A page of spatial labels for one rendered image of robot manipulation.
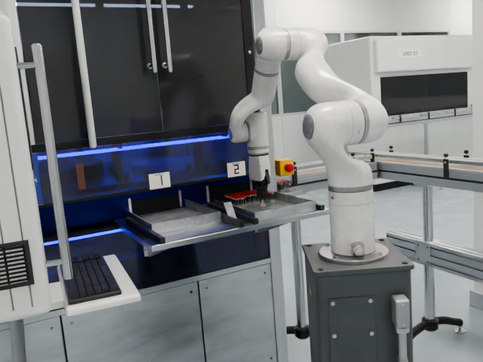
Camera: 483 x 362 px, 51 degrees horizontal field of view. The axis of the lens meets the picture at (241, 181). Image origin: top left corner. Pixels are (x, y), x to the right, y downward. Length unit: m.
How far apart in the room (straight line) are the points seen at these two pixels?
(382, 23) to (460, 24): 1.87
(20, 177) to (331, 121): 0.78
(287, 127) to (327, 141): 6.46
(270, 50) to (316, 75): 0.19
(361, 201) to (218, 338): 1.14
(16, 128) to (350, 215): 0.87
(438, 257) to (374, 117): 1.39
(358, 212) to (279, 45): 0.57
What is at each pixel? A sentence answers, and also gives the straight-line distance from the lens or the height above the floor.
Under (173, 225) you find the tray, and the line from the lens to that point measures 1.79.
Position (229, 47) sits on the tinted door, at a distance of 2.16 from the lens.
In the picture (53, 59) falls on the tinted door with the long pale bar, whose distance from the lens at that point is 1.94.
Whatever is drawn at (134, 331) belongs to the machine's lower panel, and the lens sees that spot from 2.14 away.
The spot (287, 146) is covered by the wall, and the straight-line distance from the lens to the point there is 7.78.
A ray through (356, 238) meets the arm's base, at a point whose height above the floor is 0.92.
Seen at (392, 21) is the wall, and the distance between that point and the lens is 9.19.
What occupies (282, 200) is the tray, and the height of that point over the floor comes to 0.89.
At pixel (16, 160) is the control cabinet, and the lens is 1.35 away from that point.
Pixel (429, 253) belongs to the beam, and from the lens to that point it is 2.67.
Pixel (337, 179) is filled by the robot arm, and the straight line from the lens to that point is 1.37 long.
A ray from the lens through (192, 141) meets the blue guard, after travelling 2.06.
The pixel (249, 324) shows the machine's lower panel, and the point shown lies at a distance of 2.35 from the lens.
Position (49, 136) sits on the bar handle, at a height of 1.25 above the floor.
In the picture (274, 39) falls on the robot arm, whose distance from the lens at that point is 1.60.
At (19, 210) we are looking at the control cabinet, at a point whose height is 1.08.
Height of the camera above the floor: 1.31
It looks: 9 degrees down
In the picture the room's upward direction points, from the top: 5 degrees counter-clockwise
